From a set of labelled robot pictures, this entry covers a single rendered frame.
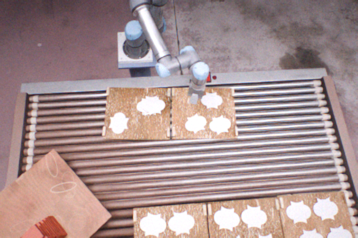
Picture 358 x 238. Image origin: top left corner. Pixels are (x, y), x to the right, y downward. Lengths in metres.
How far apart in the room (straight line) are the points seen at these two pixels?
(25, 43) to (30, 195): 2.10
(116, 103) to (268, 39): 2.10
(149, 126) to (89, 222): 0.64
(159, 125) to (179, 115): 0.14
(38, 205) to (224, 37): 2.48
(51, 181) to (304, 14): 3.21
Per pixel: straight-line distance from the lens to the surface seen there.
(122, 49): 2.04
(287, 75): 2.09
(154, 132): 1.73
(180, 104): 1.80
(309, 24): 3.72
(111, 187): 1.71
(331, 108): 2.09
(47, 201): 1.67
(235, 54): 3.18
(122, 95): 1.84
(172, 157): 1.71
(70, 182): 1.65
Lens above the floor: 2.59
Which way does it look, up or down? 70 degrees down
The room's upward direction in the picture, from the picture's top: 8 degrees clockwise
